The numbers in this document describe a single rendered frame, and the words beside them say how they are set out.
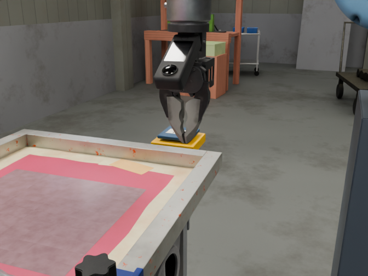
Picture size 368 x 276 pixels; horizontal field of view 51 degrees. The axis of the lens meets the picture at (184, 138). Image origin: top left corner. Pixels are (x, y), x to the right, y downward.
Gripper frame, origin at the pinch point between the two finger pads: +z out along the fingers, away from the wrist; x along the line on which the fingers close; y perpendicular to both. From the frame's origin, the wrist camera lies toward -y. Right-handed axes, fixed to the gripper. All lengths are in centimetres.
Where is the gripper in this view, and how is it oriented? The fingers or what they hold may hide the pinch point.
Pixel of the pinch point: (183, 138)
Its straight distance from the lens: 71.0
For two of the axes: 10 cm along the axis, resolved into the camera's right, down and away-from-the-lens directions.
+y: 3.2, -3.2, 8.9
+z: 0.0, 9.4, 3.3
